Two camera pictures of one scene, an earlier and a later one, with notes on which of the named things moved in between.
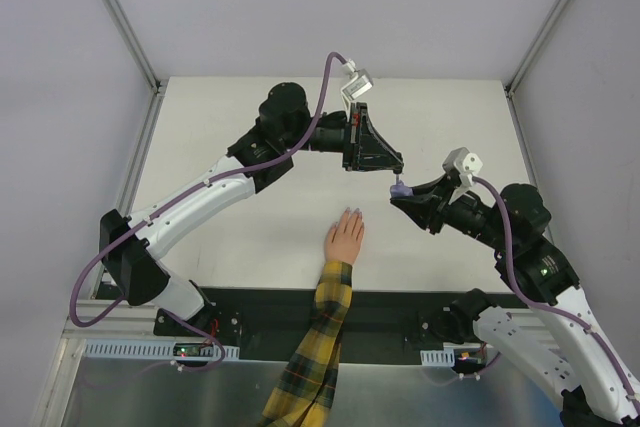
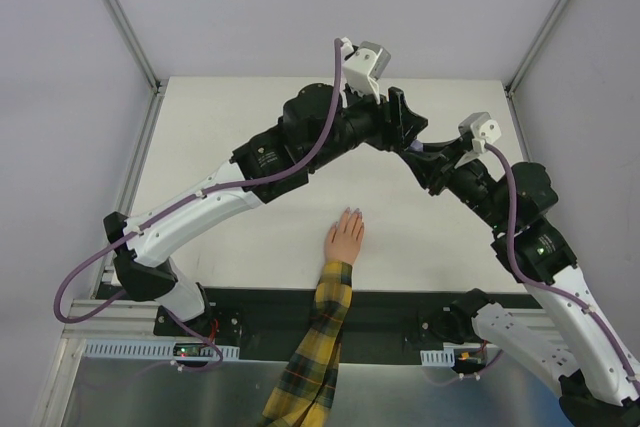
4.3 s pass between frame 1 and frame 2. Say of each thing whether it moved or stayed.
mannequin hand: stayed
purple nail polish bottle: moved
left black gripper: moved
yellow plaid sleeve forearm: stayed
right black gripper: moved
